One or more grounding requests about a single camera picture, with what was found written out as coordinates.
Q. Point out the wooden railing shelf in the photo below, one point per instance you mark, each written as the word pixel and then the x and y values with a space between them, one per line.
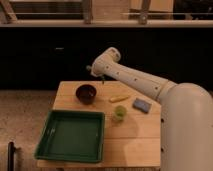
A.
pixel 106 13

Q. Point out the wooden table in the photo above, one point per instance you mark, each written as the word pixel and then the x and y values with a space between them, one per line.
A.
pixel 135 142

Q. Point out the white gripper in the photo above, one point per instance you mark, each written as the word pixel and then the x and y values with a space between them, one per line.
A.
pixel 95 69

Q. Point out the green plastic cup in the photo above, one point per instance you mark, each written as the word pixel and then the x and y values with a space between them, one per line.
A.
pixel 119 113

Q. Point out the dark purple bowl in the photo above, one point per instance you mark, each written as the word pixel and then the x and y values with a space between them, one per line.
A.
pixel 86 94

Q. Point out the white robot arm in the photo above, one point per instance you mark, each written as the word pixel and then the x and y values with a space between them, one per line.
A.
pixel 186 119

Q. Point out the blue sponge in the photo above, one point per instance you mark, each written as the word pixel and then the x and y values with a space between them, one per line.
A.
pixel 141 105

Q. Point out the green plastic tray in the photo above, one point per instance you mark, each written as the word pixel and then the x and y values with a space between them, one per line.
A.
pixel 73 136

